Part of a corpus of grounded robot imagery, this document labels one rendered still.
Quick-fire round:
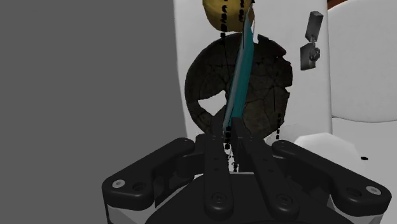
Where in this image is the yellow round object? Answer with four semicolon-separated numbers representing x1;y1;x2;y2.
202;0;256;32

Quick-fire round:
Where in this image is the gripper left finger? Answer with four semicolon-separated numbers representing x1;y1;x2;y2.
101;105;235;221

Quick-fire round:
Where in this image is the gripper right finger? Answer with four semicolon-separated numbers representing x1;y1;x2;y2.
230;118;393;221

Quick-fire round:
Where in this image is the dark cracked round disc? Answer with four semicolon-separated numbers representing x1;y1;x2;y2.
184;32;294;141

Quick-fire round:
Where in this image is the teal thin book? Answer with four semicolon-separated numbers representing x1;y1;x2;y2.
222;6;256;129

